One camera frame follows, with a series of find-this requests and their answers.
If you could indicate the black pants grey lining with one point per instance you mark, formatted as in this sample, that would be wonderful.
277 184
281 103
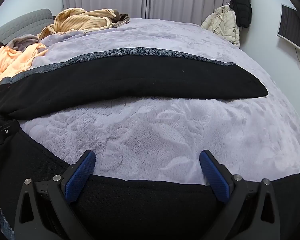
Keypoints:
140 80

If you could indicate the white puffer jacket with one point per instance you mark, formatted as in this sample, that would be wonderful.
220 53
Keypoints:
225 22

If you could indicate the peach garment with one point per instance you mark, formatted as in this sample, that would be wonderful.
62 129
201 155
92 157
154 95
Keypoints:
12 62

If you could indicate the black puffer jacket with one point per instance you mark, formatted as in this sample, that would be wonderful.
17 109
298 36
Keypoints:
241 5

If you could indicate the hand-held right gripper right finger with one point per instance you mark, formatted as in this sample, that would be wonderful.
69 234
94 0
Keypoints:
213 177

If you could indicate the curved monitor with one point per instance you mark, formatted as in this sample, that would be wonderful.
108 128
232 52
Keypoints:
292 27

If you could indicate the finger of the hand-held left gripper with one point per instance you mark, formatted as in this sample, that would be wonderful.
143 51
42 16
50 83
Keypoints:
7 131

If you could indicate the yellow striped garment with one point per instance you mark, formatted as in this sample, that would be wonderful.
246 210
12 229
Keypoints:
85 20

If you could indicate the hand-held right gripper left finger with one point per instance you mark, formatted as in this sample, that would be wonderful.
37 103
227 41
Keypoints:
81 175

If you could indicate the taupe cloth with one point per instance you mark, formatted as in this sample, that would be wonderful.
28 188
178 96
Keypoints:
22 42

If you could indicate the grey-brown cloth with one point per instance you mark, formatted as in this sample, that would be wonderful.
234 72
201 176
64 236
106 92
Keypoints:
122 20

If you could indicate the grey quilted headboard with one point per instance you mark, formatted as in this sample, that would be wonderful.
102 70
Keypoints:
20 25

